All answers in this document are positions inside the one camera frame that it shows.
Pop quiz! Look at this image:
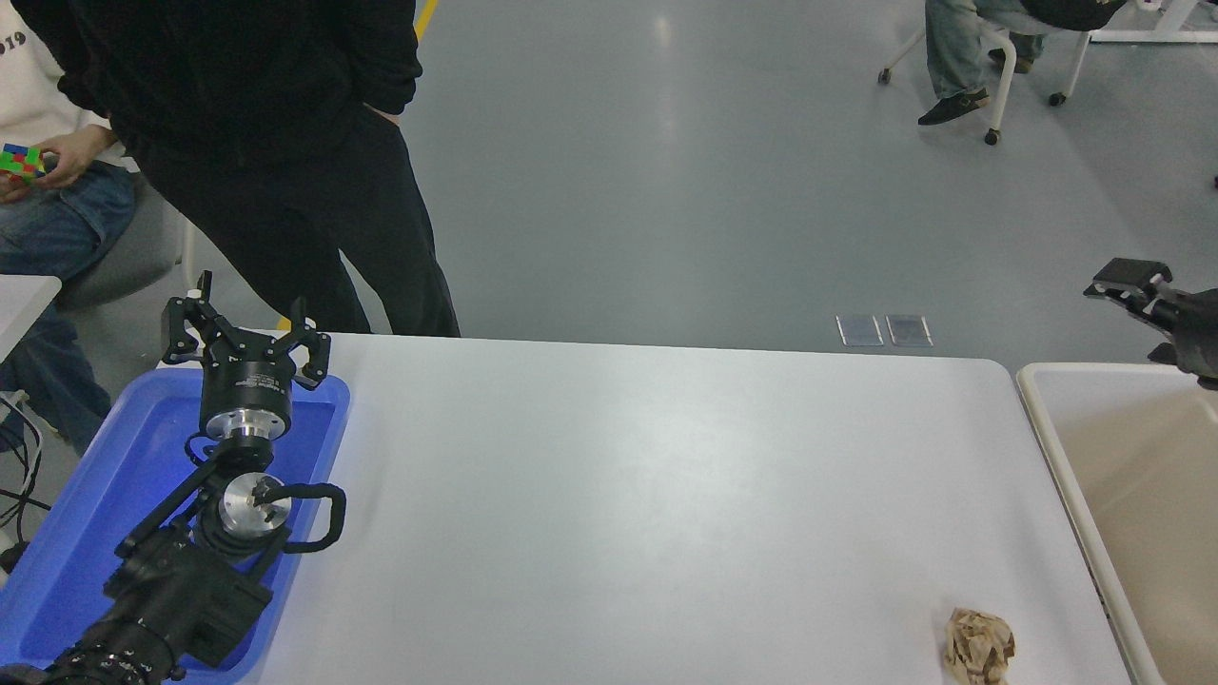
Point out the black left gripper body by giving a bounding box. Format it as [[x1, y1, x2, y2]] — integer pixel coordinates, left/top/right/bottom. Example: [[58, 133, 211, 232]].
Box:
[[200, 331, 294, 420]]

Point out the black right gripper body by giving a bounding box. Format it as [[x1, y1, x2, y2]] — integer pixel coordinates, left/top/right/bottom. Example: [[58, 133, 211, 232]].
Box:
[[1157, 288, 1218, 383]]

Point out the multicoloured puzzle cube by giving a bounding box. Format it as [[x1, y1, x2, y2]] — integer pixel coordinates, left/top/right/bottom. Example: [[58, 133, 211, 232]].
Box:
[[0, 143, 47, 184]]

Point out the person's left hand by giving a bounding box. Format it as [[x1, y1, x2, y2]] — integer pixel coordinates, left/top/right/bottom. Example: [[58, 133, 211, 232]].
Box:
[[38, 126, 120, 189]]

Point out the large pale bin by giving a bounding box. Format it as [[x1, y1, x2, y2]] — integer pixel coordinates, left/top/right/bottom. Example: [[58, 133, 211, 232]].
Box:
[[1015, 362, 1218, 685]]

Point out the small white side table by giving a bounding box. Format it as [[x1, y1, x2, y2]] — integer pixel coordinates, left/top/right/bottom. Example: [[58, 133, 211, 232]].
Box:
[[0, 275, 62, 362]]

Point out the blue plastic tray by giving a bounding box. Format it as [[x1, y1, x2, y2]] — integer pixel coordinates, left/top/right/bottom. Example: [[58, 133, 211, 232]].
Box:
[[0, 366, 351, 685]]

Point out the seated person with cube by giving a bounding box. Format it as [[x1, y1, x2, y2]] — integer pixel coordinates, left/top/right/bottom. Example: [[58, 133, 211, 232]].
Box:
[[0, 0, 144, 458]]

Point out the standing person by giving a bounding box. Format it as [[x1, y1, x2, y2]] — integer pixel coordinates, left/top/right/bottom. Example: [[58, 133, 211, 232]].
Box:
[[10, 0, 462, 339]]

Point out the crumpled tan paper ball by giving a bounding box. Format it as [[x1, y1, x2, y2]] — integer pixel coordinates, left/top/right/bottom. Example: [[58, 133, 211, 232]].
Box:
[[943, 610, 1017, 685]]

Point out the grey chair with white frame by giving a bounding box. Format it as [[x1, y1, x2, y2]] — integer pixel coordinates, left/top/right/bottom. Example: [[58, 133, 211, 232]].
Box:
[[55, 171, 201, 310]]

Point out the black cable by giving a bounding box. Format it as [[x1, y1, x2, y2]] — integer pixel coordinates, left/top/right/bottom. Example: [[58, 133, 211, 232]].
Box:
[[0, 390, 44, 572]]

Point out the white desk frame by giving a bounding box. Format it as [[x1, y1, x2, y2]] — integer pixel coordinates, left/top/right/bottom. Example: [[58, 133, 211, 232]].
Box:
[[1090, 0, 1218, 45]]

